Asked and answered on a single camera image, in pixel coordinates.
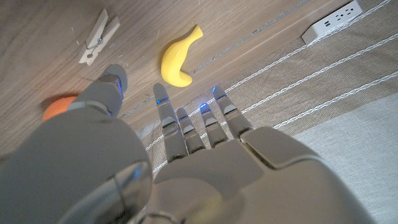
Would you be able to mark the white power strip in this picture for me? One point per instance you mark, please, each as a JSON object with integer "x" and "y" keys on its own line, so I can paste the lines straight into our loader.
{"x": 332, "y": 21}

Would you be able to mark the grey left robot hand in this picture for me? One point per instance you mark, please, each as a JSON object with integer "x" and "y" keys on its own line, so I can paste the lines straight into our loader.
{"x": 233, "y": 174}

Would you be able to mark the wooden clothespin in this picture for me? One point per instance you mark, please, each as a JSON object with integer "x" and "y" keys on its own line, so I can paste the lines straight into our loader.
{"x": 98, "y": 39}

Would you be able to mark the beige striped backdrop cloth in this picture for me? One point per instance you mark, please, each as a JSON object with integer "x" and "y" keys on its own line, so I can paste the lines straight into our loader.
{"x": 342, "y": 93}

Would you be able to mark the toy orange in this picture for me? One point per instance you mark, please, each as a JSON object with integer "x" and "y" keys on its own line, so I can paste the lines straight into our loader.
{"x": 57, "y": 107}

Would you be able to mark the yellow toy banana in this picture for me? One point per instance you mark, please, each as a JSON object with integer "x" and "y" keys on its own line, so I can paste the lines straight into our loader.
{"x": 175, "y": 59}

